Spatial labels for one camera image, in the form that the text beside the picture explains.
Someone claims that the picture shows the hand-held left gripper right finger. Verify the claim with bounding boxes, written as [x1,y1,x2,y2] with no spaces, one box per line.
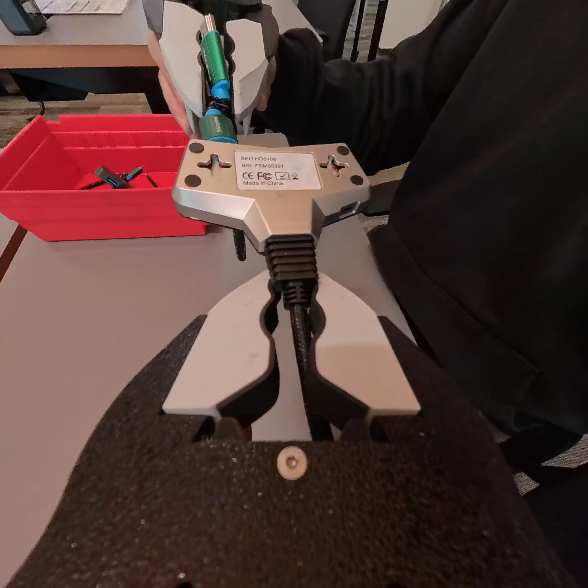
[305,270,422,428]

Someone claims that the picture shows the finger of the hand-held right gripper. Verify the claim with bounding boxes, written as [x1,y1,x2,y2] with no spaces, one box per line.
[158,0,206,136]
[227,21,272,134]

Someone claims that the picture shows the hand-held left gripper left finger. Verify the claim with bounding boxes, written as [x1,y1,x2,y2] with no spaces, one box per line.
[162,269,281,428]

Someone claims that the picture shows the braided cable with green plugs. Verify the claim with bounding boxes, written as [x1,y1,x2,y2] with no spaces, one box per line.
[197,13,251,263]

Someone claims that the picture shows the silver video switch with cable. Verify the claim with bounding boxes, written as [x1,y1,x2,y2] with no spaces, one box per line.
[171,140,372,443]

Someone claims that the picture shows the red plastic bin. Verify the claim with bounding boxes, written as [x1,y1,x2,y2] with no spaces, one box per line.
[0,114,209,243]

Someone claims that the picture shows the person's right forearm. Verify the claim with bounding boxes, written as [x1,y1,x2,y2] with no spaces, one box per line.
[269,28,442,161]

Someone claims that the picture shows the person's right hand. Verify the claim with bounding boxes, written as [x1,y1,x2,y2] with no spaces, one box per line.
[156,60,191,128]

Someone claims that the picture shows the wood-edged table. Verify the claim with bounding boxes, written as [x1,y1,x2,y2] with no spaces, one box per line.
[0,0,161,99]

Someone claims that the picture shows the dark teal box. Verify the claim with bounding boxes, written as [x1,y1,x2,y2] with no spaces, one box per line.
[0,0,47,36]

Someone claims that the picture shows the person in black clothing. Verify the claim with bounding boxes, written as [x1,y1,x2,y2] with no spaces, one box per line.
[358,0,588,497]

